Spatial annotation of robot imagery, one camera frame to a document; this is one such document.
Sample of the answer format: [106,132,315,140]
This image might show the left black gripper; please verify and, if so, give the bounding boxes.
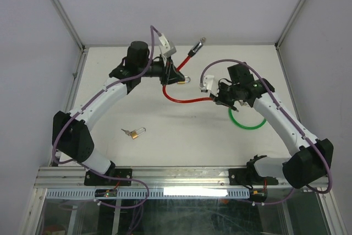
[139,54,186,86]

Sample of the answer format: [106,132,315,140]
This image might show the large brass padlock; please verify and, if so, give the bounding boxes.
[177,76,191,84]

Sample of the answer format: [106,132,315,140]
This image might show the green cable lock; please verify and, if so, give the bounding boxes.
[228,108,267,130]

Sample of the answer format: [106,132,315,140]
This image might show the red cable lock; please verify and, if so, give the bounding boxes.
[162,40,212,104]

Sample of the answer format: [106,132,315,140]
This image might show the small brass padlock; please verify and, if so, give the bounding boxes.
[130,127,146,140]

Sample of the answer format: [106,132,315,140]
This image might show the small padlock keys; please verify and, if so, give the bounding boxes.
[122,129,130,136]

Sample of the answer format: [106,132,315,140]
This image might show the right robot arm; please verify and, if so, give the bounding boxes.
[200,60,334,192]

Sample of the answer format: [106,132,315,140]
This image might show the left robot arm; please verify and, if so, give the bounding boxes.
[52,41,185,185]

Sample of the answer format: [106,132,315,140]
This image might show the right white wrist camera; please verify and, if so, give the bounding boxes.
[200,75,219,96]

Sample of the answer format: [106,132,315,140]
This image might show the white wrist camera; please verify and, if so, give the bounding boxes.
[200,75,219,96]
[158,34,177,64]

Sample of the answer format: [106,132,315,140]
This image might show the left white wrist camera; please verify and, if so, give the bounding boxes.
[158,34,177,64]

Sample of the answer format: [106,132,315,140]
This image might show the right black mount plate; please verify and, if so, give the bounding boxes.
[228,168,250,185]

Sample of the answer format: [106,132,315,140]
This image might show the black mount plate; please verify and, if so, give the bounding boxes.
[228,168,250,185]
[84,167,133,187]

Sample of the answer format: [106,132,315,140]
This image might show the right aluminium frame post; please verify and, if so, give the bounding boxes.
[275,0,307,48]

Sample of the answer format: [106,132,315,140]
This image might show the aluminium frame post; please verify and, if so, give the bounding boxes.
[50,0,85,51]
[275,0,307,48]

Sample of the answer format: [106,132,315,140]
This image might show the left aluminium frame post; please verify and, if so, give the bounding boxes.
[50,0,85,51]

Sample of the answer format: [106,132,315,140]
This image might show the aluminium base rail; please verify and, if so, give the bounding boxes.
[34,166,245,188]

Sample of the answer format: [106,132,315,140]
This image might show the left black mount plate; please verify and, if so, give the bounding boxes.
[84,167,133,187]

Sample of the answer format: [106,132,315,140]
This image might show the slotted cable duct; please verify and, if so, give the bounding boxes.
[46,187,250,200]

